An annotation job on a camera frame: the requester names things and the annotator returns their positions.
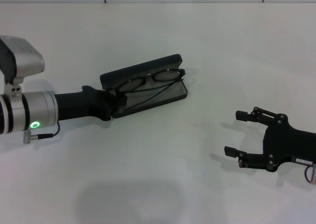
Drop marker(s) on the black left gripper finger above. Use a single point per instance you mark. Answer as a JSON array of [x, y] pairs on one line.
[[113, 92], [121, 102]]

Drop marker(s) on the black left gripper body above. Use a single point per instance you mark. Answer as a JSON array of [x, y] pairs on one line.
[[81, 105]]

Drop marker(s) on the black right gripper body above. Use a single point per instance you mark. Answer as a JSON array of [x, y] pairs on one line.
[[286, 145]]

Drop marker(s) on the black glasses case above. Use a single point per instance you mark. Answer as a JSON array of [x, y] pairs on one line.
[[158, 61]]

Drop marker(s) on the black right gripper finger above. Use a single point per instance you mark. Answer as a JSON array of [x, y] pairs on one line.
[[230, 152], [242, 116]]

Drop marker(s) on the black round glasses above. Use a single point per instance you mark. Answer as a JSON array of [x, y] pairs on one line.
[[128, 82]]

